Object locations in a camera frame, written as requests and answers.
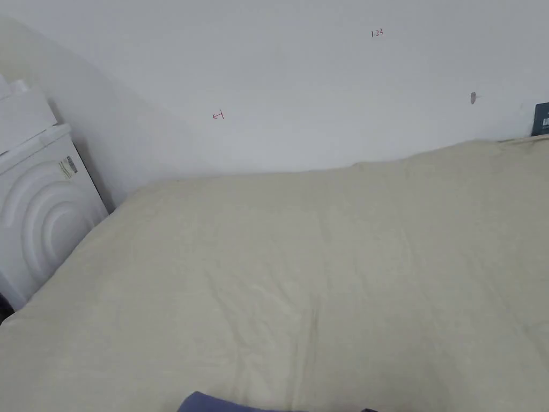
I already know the dark blue shirt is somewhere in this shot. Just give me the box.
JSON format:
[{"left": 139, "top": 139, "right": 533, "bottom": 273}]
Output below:
[{"left": 177, "top": 391, "right": 309, "bottom": 412}]

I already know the bed with beige sheet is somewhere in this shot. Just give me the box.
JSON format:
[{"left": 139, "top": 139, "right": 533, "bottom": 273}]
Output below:
[{"left": 0, "top": 134, "right": 549, "bottom": 412}]

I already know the white washing machine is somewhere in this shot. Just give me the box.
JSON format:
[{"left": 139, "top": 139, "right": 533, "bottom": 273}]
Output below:
[{"left": 0, "top": 73, "right": 110, "bottom": 313}]

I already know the dark blue box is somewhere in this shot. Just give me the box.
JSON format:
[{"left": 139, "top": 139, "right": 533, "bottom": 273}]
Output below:
[{"left": 531, "top": 102, "right": 549, "bottom": 138}]

